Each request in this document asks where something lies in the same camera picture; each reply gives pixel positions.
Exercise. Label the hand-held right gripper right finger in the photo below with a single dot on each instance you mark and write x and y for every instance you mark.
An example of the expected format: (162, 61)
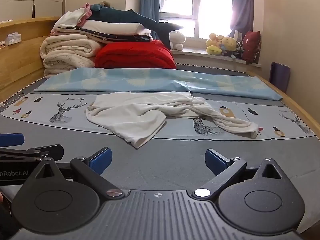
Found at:
(215, 161)

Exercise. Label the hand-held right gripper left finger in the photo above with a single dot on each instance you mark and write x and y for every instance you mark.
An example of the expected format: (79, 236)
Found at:
(102, 158)

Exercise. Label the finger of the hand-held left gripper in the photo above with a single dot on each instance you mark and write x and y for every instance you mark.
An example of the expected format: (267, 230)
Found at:
(45, 151)
(12, 140)

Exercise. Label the white long-sleeve shirt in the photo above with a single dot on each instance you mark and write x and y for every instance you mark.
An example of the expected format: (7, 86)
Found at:
(140, 115)

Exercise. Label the light blue patterned sheet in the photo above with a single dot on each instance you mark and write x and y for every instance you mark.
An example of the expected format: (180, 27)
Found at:
(150, 80)

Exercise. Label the cream folded blanket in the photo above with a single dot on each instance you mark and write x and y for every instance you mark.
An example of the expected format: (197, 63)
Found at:
(65, 52)

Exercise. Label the tissue box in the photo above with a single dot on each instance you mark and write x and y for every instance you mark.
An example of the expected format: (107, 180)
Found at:
(13, 38)

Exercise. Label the purple bag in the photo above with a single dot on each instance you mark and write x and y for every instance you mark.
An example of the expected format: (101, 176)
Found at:
(280, 77)

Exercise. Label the window sill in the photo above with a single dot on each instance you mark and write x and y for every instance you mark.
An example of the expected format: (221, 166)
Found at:
(200, 56)

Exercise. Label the red folded quilt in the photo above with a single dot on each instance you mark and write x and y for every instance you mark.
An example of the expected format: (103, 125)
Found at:
(135, 55)

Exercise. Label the yellow plush toy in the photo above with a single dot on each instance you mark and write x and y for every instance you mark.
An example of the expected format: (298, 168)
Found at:
(212, 45)

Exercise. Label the yellow-headed plush doll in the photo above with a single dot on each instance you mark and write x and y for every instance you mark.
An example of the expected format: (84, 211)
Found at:
(230, 45)

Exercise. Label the dark red cushion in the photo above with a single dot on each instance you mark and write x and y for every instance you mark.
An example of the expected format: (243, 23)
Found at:
(251, 46)

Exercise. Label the navy starred folded blanket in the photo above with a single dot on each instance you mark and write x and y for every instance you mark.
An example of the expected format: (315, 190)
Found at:
(120, 38)

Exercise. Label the white plush toy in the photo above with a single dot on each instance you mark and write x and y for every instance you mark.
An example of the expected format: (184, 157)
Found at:
(177, 40)

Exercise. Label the white folded pillow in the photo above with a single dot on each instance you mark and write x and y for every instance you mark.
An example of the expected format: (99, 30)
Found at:
(112, 27)

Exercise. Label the white folded cloth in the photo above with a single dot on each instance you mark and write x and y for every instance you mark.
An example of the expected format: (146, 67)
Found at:
(68, 20)

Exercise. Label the pink cloth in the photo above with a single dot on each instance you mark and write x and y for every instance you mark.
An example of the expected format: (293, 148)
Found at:
(86, 15)

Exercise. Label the dark blue shark plush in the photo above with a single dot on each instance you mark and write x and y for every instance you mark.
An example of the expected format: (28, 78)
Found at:
(120, 15)

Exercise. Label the brown teddy bear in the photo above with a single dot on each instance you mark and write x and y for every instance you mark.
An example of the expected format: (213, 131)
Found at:
(104, 4)

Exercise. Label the blue curtain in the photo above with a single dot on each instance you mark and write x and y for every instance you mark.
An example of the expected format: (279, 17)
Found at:
(149, 0)
(242, 7)

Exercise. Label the window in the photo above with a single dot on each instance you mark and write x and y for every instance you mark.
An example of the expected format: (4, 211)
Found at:
(180, 2)

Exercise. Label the wooden bed frame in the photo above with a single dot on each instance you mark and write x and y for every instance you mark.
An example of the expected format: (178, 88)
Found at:
(22, 55)

